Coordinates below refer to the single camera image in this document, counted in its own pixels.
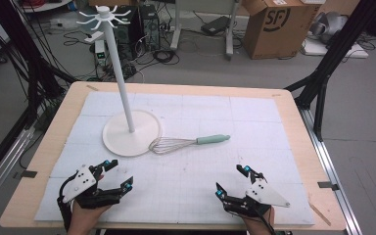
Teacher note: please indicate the brown tape strip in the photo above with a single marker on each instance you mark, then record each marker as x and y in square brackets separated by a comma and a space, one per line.
[319, 214]

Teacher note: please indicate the black computer tower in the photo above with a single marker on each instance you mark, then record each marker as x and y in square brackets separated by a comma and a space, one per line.
[149, 27]
[129, 32]

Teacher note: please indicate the person's left hand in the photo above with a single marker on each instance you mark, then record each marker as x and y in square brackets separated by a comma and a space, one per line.
[81, 218]

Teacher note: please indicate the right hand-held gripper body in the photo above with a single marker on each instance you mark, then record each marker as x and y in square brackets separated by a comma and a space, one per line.
[264, 194]

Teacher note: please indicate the white flat board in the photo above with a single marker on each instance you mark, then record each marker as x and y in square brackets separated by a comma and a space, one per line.
[319, 49]

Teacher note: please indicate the person's right hand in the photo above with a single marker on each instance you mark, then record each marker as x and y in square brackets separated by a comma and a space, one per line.
[259, 225]

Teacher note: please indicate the black power adapter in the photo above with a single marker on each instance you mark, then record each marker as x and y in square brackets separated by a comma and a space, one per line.
[215, 25]

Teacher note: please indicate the white utensil hook stand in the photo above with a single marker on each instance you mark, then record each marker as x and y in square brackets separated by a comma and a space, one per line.
[124, 137]

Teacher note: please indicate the black metal frame stand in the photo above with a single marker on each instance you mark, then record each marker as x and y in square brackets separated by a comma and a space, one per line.
[333, 55]
[29, 58]

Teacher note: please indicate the white floor stand frame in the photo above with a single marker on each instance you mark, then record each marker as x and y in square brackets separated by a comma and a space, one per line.
[230, 32]

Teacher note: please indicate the white device with green display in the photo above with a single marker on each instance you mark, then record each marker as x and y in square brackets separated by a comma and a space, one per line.
[100, 52]

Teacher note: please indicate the black tape piece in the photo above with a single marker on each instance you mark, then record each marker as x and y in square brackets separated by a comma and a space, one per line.
[29, 174]
[328, 185]

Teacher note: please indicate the white grid mat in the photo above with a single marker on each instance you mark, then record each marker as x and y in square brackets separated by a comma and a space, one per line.
[209, 182]

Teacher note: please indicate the silver grey machine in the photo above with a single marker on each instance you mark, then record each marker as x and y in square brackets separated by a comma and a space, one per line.
[328, 24]

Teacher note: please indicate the aluminium rail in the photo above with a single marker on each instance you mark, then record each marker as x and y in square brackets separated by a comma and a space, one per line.
[3, 169]
[331, 169]

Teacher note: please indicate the brown cardboard box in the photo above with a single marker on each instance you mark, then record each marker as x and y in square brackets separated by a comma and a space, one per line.
[274, 32]

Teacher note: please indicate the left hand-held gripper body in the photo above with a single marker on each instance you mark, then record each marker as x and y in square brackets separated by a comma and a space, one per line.
[78, 182]

